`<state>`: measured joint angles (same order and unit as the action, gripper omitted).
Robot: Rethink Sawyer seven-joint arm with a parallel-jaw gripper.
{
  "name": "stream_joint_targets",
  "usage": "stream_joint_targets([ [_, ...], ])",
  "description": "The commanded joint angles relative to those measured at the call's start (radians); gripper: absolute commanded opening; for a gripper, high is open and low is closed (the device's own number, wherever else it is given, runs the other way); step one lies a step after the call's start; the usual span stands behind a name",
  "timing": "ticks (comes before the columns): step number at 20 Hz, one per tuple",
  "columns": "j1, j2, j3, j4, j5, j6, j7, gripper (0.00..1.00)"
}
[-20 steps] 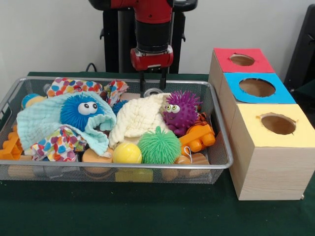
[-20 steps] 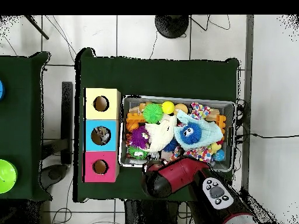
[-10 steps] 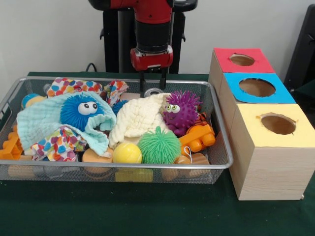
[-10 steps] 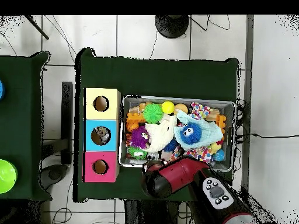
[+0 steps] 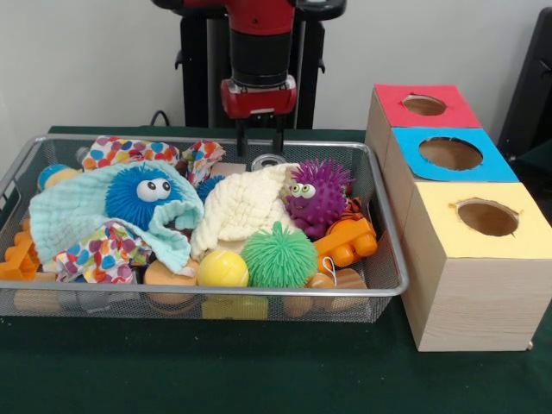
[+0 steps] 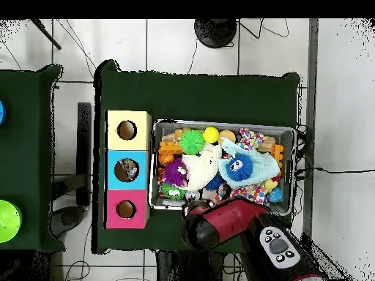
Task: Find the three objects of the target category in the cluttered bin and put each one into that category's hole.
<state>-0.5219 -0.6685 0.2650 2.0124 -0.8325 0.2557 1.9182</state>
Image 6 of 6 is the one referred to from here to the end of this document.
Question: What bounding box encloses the cream white cloth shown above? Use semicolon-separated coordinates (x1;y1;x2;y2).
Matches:
182;143;223;191

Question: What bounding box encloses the silver crushed can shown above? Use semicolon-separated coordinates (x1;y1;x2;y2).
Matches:
120;160;141;181

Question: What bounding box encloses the small orange plastic toy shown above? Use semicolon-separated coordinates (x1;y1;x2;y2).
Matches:
269;143;285;168

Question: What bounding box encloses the wooden box with three holes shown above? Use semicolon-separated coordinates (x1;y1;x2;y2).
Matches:
104;110;152;229

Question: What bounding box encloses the shallow clear mesh bin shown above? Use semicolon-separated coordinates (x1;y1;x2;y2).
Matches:
149;119;296;217

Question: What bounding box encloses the green spiky rubber ball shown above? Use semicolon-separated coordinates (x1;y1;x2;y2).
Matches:
179;128;207;155

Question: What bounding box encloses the orange toy building block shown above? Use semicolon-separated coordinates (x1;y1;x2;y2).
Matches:
159;142;184;166

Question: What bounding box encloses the purple spiky ball with eyes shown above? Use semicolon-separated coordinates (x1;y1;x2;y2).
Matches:
162;159;190;188

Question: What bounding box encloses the green toy with white eyes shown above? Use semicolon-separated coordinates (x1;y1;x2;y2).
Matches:
160;184;186;201

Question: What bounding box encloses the tan orange ball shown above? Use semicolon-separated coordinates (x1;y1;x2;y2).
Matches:
219;129;237;144

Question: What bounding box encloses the dark green table cloth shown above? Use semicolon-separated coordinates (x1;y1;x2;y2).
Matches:
93;58;302;258

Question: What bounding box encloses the small colourful dotted cloth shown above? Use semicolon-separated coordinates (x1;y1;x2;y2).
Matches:
239;128;264;151

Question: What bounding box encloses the large colourful dotted cloth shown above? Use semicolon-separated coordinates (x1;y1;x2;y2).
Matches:
231;182;270;205

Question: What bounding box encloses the mint green cloth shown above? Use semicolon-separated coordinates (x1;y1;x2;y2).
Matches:
219;138;282;190

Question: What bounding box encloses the small blue yellow ball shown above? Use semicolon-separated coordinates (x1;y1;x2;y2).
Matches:
263;178;284;204

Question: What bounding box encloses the black panel stand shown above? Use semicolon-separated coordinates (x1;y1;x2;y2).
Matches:
77;102;93;206

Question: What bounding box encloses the black round stand base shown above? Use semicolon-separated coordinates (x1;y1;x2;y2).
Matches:
194;18;238;49

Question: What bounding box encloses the grey round stand foot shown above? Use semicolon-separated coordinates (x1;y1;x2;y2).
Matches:
49;206;86;235

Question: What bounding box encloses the green cloth side table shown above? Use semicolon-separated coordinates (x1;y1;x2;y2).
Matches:
0;64;64;252

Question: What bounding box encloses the black pole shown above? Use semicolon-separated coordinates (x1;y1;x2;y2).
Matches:
30;18;62;50

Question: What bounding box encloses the green round bowl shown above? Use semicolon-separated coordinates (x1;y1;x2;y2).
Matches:
0;199;23;244

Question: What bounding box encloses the black cable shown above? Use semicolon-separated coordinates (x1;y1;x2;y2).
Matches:
295;165;375;176

